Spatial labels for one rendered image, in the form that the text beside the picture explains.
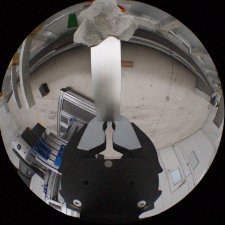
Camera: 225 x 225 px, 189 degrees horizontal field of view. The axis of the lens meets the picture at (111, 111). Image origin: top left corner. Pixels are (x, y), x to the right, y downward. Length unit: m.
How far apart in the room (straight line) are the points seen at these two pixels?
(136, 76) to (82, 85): 0.75
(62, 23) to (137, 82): 0.98
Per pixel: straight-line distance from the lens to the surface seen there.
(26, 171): 0.63
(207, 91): 2.43
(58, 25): 0.32
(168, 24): 0.33
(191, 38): 0.78
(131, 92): 1.01
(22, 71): 0.27
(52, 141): 0.60
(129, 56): 1.00
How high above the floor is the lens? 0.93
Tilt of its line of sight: 60 degrees down
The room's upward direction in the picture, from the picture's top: 178 degrees clockwise
